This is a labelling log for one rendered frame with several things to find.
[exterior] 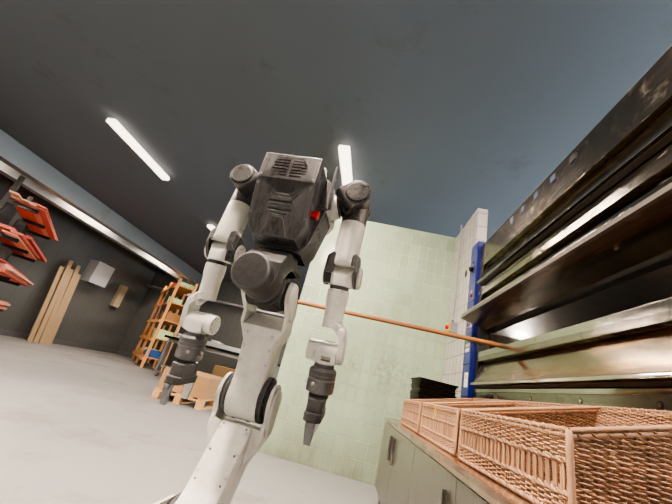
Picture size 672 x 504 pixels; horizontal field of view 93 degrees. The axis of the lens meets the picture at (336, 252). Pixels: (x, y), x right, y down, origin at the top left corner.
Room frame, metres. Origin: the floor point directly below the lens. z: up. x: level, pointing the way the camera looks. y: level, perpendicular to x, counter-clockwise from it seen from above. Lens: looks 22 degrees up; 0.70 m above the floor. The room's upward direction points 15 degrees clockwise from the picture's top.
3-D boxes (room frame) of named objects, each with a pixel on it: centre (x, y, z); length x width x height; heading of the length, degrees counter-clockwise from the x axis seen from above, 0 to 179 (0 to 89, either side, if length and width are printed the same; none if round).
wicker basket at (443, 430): (1.48, -0.84, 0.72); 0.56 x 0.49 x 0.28; 173
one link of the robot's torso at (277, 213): (1.02, 0.19, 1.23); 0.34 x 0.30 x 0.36; 79
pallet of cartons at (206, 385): (5.40, 1.53, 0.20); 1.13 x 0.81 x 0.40; 169
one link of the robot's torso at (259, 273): (0.99, 0.19, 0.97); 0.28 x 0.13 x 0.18; 169
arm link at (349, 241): (1.03, -0.04, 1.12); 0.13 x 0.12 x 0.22; 77
